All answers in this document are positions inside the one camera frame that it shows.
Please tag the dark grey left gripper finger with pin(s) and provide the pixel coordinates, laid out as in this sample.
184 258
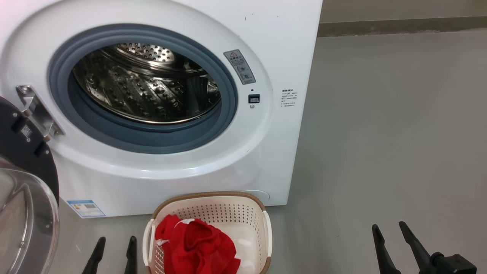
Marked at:
95 257
131 258

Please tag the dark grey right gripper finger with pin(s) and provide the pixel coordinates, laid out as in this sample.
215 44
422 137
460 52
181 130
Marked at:
416 247
383 255

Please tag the red garment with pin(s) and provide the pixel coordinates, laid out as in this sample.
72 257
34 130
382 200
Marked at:
201 247

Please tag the black round glass washer door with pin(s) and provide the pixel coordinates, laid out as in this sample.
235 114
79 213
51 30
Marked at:
26 160

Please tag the cream laundry basket brown rim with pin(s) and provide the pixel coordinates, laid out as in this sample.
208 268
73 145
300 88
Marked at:
213 209

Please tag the metal door hinge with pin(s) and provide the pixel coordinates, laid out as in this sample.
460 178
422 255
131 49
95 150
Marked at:
38 112

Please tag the white front-load washing machine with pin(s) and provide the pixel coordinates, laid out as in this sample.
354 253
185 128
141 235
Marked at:
266 152

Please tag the blue energy label sticker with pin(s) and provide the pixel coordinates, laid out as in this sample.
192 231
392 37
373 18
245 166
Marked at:
86 209

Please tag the round white filter cover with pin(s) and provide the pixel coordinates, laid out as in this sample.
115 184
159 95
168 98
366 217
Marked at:
258 194

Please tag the grey warning sticker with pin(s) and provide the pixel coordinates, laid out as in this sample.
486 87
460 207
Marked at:
239 66

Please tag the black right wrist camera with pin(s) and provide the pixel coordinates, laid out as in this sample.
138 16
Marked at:
454 264

